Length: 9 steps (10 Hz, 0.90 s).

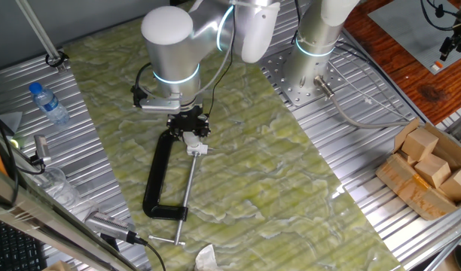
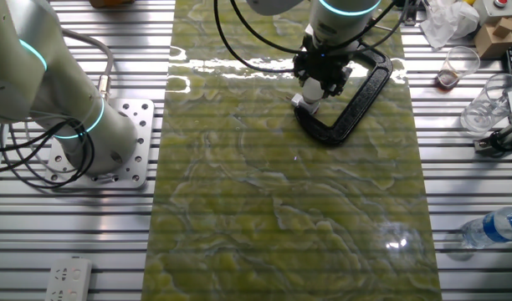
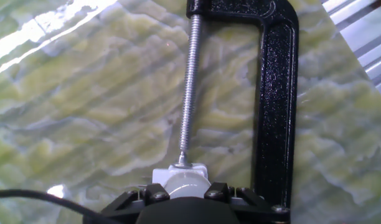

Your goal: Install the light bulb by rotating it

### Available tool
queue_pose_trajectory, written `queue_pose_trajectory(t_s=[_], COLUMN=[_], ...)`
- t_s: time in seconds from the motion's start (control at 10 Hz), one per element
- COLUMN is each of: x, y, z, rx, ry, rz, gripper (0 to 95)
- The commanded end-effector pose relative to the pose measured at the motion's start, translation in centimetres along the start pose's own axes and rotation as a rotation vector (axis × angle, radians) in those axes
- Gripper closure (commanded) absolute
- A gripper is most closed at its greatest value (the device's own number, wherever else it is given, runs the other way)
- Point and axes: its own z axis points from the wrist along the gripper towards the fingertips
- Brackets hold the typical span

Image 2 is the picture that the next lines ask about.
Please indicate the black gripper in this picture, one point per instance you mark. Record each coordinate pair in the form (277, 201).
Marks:
(323, 64)

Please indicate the white light bulb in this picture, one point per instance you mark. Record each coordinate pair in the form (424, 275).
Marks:
(312, 90)

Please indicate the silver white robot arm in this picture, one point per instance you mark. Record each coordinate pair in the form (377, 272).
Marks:
(51, 92)

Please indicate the black C-clamp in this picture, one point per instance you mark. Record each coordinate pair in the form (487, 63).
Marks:
(356, 113)

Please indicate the green marble pattern mat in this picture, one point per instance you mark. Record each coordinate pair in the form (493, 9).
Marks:
(281, 188)

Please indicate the plastic cup with brown liquid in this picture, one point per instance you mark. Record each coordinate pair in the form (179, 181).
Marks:
(457, 69)

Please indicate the crumpled white tissue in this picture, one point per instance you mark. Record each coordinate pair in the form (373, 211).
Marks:
(448, 18)

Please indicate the clear plastic cup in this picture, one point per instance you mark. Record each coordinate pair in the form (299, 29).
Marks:
(488, 104)

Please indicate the small cardboard box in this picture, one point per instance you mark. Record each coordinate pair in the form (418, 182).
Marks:
(492, 44)

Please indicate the grey emergency stop box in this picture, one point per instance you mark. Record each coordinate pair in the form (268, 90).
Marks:
(494, 10)

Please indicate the small wooden block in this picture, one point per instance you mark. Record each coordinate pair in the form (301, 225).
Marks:
(505, 27)

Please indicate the clear water bottle blue cap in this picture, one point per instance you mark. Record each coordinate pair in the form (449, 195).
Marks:
(494, 228)

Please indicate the white power strip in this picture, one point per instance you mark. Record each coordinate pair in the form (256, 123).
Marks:
(68, 279)

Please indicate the silver camera with black mount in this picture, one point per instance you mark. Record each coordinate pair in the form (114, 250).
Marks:
(496, 142)

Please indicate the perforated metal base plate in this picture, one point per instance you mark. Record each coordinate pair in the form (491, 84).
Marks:
(134, 138)

